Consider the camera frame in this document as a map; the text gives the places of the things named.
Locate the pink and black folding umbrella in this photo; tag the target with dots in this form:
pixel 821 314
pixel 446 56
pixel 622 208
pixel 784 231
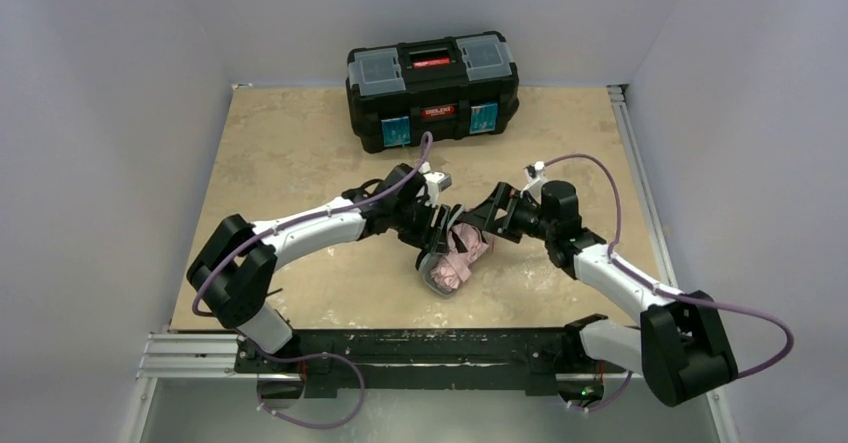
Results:
pixel 450 271

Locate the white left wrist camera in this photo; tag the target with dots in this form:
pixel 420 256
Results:
pixel 436 182

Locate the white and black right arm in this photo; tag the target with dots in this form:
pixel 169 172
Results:
pixel 678 342

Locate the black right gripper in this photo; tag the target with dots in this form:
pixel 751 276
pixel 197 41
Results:
pixel 503 208

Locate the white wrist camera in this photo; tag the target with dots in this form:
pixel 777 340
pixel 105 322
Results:
pixel 535 179
pixel 436 182

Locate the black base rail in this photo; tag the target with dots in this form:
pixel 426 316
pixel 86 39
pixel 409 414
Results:
pixel 536 361

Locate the black plastic toolbox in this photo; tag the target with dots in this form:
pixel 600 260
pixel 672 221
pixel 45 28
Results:
pixel 452 87

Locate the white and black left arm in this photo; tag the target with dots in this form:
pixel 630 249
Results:
pixel 232 272

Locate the grey umbrella case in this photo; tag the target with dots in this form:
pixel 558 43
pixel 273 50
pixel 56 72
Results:
pixel 425 261

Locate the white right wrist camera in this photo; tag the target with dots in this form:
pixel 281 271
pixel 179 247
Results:
pixel 535 179

